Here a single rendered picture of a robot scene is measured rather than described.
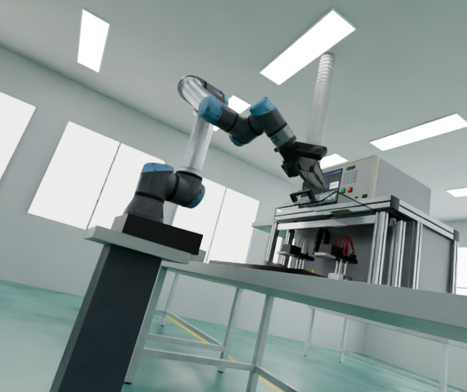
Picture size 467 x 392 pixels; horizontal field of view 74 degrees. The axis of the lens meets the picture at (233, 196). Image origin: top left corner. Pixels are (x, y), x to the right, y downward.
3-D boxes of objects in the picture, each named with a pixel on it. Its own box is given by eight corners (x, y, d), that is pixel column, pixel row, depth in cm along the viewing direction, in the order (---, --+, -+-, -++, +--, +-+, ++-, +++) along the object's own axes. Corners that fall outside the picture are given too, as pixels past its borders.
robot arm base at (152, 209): (130, 215, 106) (139, 188, 108) (116, 215, 118) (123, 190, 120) (169, 227, 115) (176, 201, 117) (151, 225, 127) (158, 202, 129)
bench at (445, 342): (444, 420, 302) (448, 338, 323) (299, 354, 484) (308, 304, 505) (490, 424, 339) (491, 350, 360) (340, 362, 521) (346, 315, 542)
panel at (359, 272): (406, 302, 107) (413, 220, 116) (286, 282, 165) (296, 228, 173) (408, 303, 108) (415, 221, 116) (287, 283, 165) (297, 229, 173)
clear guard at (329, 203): (321, 201, 102) (324, 184, 103) (277, 208, 123) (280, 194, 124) (385, 231, 115) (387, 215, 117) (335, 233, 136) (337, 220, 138)
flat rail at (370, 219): (380, 222, 109) (381, 214, 110) (274, 229, 163) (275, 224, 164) (381, 223, 110) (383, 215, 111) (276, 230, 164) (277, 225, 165)
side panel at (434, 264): (410, 310, 106) (418, 221, 115) (402, 309, 109) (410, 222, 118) (455, 325, 118) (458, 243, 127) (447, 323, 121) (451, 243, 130)
